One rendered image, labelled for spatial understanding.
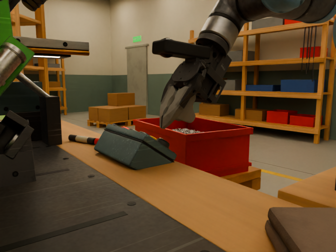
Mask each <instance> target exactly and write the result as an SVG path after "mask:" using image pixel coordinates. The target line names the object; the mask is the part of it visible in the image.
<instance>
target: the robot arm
mask: <svg viewBox="0 0 336 252"><path fill-rule="evenodd" d="M335 14H336V0H217V2H216V4H215V5H214V7H213V9H212V11H211V13H210V15H209V16H208V18H207V20H206V22H205V24H204V26H203V28H202V29H201V31H200V33H199V36H198V38H197V40H196V42H195V44H192V43H187V42H181V41H176V40H172V39H171V38H167V37H166V38H163V39H161V40H156V41H153V42H152V53H153V54H155V55H160V56H162V57H164V58H170V57H175V58H182V59H185V61H183V62H182V63H181V64H180V65H179V66H178V67H177V68H176V70H175V71H174V73H173V74H172V76H171V78H170V79H169V81H168V82H167V84H166V86H165V88H164V90H163V94H162V97H161V101H160V102H161V105H160V113H159V127H160V128H161V129H165V128H167V127H168V126H169V125H170V124H171V123H172V122H173V121H174V120H176V121H184V122H187V123H192V122H193V121H194V120H195V117H196V115H195V113H194V110H193V104H194V102H199V103H212V102H214V103H215V104H216V103H217V101H218V99H219V97H220V95H221V93H222V91H223V89H224V87H225V85H226V82H225V81H224V80H223V77H224V75H225V73H226V71H227V69H228V67H229V65H230V63H231V61H232V59H231V58H230V57H229V56H228V55H227V54H228V52H229V51H230V50H231V49H232V47H233V45H234V43H235V41H236V39H237V37H238V35H239V33H240V31H241V29H242V27H243V25H244V24H245V23H248V22H253V21H256V20H259V19H263V18H267V17H274V18H280V19H286V20H294V21H300V22H303V23H306V24H321V23H325V22H327V21H329V20H330V19H331V18H333V17H334V16H335ZM220 86H221V89H220V91H219V93H218V95H217V97H215V95H216V93H217V91H218V89H219V87H220Z"/></svg>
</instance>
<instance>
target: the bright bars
mask: <svg viewBox="0 0 336 252"><path fill-rule="evenodd" d="M16 78H17V79H18V80H19V81H20V82H22V83H23V84H24V85H26V86H27V87H28V88H29V89H31V90H32V91H33V92H35V93H36V94H37V95H39V107H40V122H41V137H42V142H44V143H45V144H47V145H48V146H54V145H62V127H61V110H60V97H59V96H53V95H48V94H47V93H46V92H45V91H43V90H42V89H41V88H40V87H38V86H37V85H36V84H35V83H33V82H32V81H31V80H30V79H28V78H27V77H26V76H24V75H23V74H22V73H21V72H20V73H19V75H18V76H17V77H16Z"/></svg>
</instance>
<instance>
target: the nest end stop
mask: <svg viewBox="0 0 336 252"><path fill-rule="evenodd" d="M33 131H34V129H33V128H31V127H30V126H28V125H27V126H26V127H25V128H24V129H22V130H21V131H20V132H21V133H20V134H19V136H18V137H17V139H16V140H15V141H14V143H13V144H12V145H11V146H10V148H9V149H8V150H5V152H4V153H3V154H5V155H6V156H7V157H9V158H11V159H14V157H15V156H16V155H17V153H18V152H19V151H20V149H21V148H22V146H23V145H24V144H25V142H26V141H27V140H28V138H29V137H30V135H31V134H32V133H33Z"/></svg>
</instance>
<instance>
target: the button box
mask: <svg viewBox="0 0 336 252"><path fill-rule="evenodd" d="M104 130H105V131H103V133H102V135H101V136H100V138H99V140H98V141H97V143H96V145H95V147H94V150H96V151H97V152H99V153H101V154H103V155H105V156H107V157H109V158H111V159H113V160H116V161H118V162H120V163H122V164H124V165H126V166H128V167H130V168H132V169H134V170H140V169H145V168H150V167H155V166H160V165H165V164H170V163H172V162H173V163H174V160H175V159H176V157H177V155H176V153H175V152H173V151H171V150H170V149H169V148H168V147H167V146H166V145H164V144H162V143H160V142H158V141H157V140H155V139H154V138H152V137H151V136H150V135H148V134H146V133H144V132H142V131H140V132H138V131H136V130H134V129H131V128H130V129H127V128H125V127H123V126H121V127H120V126H118V125H116V124H108V125H107V126H106V128H105V129H104Z"/></svg>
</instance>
